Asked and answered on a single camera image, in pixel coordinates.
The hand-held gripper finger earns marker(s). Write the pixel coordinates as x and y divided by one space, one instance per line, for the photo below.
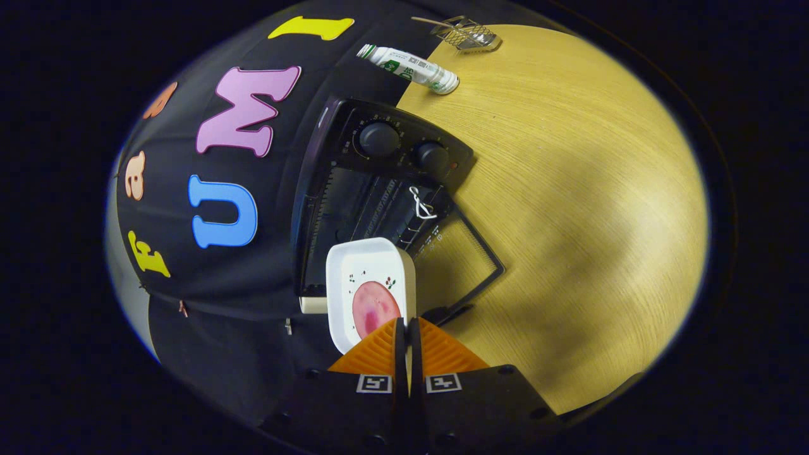
400 360
415 360

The pink meat slice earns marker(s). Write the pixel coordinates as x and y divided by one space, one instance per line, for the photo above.
373 306

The white square plate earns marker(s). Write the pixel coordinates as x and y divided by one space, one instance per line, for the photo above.
360 259

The black toaster oven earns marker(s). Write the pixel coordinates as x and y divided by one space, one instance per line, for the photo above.
379 139

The white bread toaster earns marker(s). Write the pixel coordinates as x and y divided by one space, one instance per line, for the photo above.
313 305

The white bottle with green label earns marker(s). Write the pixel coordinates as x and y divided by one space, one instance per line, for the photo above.
411 66

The wooden stick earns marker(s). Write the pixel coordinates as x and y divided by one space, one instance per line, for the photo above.
430 21

